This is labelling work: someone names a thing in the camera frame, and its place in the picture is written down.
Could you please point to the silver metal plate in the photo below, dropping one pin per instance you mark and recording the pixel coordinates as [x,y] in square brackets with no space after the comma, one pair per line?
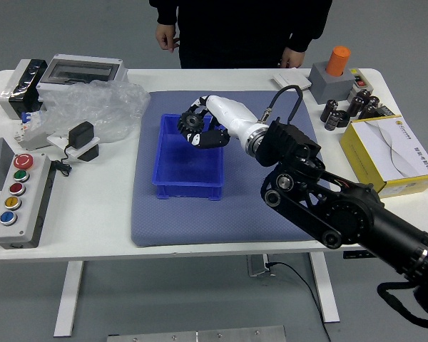
[199,335]

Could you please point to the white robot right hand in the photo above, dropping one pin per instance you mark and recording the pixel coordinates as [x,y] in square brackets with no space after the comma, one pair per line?
[232,114]

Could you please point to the white distribution box clear cover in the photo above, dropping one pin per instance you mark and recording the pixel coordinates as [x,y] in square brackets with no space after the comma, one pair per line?
[82,69]

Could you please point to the orange cylinder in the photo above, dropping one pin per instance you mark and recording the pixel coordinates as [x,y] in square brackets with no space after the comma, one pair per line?
[337,60]

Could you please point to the grey push button control box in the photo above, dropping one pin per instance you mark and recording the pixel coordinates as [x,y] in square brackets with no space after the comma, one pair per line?
[19,199]

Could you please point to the black power adapter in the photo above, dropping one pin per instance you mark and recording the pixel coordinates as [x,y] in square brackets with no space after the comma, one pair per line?
[80,134]

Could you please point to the white circuit breaker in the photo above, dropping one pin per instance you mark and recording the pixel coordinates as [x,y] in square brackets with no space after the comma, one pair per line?
[30,132]

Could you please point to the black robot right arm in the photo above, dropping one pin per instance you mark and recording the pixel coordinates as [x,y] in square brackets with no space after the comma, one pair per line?
[342,210]

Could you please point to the person's right hand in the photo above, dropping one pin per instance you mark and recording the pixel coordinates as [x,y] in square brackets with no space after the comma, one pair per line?
[165,37]

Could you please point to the clear plastic bag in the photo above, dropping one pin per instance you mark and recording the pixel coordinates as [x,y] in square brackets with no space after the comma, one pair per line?
[92,103]

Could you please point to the small black module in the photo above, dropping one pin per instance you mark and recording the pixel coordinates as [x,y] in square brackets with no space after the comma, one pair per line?
[385,110]

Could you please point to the yellow and white carton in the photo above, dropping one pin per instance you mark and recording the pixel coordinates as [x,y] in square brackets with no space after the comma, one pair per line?
[388,153]

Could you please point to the black table control panel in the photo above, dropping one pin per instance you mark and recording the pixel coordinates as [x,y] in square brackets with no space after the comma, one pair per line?
[353,254]

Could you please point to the small black block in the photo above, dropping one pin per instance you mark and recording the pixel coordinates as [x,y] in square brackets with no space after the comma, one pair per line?
[91,155]

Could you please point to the grey block holder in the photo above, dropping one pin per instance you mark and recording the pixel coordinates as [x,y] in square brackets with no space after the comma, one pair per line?
[333,87]

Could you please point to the grey under-table power box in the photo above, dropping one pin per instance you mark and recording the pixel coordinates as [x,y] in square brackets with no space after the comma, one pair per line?
[257,265]

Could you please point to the big black gear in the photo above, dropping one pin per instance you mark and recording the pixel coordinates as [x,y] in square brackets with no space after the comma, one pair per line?
[189,123]

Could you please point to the white enclosure with black front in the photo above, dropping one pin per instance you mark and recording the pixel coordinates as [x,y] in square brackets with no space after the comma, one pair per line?
[14,92]

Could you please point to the grey-blue padded mat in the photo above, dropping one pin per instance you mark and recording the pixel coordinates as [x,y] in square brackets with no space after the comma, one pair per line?
[199,221]

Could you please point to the blue plastic box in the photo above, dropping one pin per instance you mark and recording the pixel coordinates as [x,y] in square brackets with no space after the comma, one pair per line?
[189,167]

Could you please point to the white switch box red button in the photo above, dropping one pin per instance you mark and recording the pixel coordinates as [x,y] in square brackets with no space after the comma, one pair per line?
[360,80]

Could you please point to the white table leg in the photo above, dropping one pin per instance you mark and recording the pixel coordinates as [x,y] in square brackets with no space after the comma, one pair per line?
[324,288]
[69,299]

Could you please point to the white wall switch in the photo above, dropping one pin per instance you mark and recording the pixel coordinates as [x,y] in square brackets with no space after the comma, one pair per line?
[294,79]

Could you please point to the person's left hand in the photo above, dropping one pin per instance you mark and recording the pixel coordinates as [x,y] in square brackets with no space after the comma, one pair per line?
[292,58]

